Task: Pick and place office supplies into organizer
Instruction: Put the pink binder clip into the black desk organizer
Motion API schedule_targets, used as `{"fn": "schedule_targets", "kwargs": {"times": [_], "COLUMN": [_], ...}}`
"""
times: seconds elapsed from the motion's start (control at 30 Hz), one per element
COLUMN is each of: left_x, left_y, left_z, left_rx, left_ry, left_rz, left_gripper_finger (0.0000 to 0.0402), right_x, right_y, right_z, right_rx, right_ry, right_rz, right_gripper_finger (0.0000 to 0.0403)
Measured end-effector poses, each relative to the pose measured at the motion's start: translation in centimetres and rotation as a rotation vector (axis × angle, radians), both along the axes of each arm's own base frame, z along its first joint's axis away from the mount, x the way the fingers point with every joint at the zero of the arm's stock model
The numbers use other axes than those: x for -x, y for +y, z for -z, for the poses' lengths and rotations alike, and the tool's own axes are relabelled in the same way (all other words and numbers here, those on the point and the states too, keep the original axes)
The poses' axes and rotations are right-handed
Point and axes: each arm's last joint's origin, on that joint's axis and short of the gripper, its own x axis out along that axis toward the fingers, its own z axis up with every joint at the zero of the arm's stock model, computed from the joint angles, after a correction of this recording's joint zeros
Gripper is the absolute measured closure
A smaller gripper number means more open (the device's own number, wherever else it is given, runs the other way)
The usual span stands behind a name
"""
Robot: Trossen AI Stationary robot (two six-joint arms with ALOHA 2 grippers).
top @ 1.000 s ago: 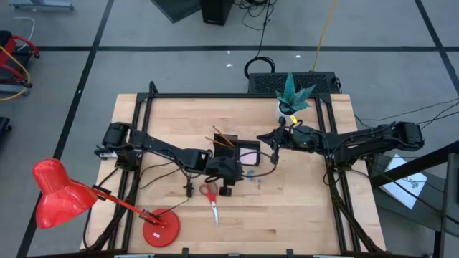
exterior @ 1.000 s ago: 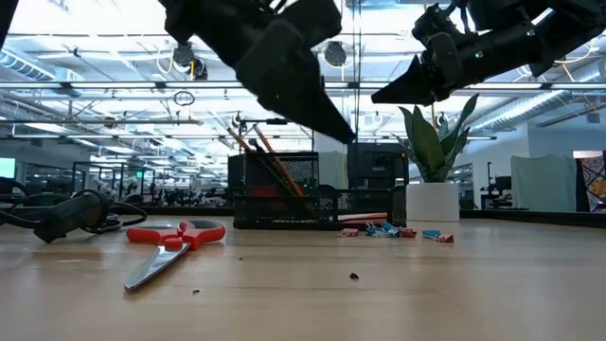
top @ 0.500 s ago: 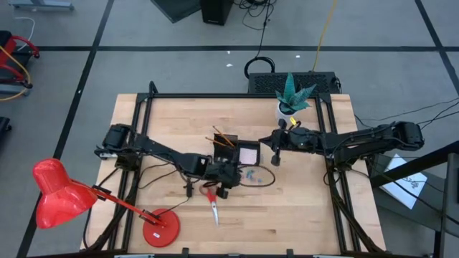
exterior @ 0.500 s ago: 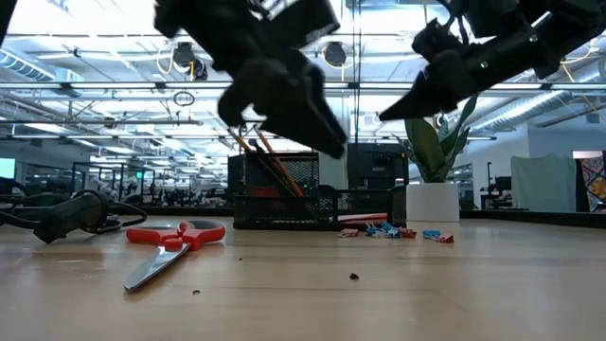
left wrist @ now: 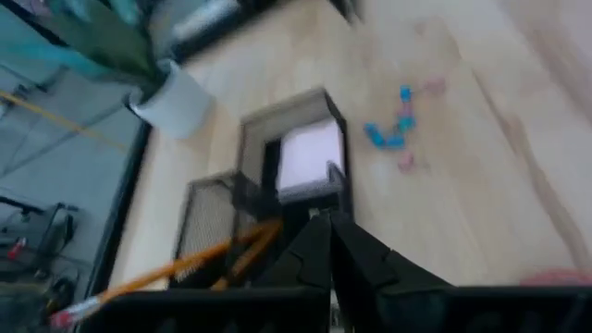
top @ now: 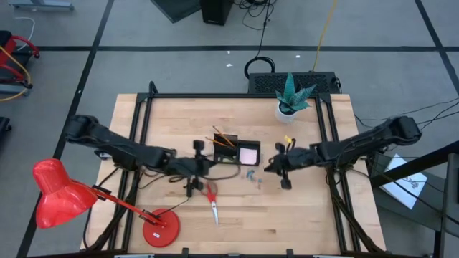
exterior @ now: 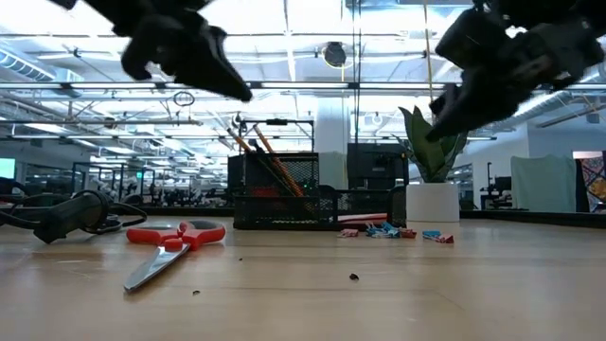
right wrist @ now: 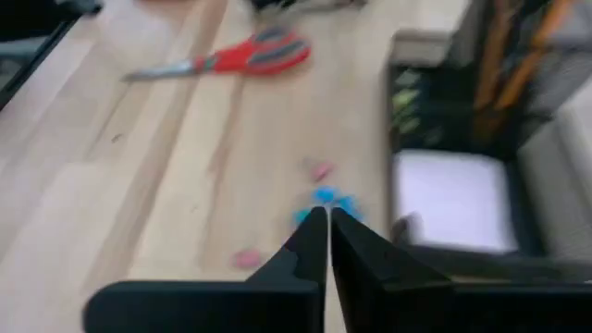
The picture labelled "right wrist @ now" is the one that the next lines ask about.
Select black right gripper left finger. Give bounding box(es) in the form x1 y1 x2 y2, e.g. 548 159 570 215
82 206 330 333

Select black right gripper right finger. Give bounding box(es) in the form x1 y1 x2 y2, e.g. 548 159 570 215
328 207 592 333

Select pink sticky note pad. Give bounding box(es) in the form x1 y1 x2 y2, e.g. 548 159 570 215
392 148 519 254

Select blue binder clip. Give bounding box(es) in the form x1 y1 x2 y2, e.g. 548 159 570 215
293 207 315 228
339 193 364 219
314 185 341 205

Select black mesh desk organizer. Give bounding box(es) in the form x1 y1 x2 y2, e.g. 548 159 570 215
386 0 592 283

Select small yellow-green eraser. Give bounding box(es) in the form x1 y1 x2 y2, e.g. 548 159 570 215
390 68 425 135

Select orange pencil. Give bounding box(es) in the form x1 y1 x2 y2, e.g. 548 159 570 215
471 0 514 115
494 0 577 115

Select red-handled scissors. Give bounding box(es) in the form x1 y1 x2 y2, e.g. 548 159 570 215
120 25 312 83

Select black aluminium table frame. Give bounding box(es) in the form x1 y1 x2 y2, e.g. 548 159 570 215
0 0 104 112

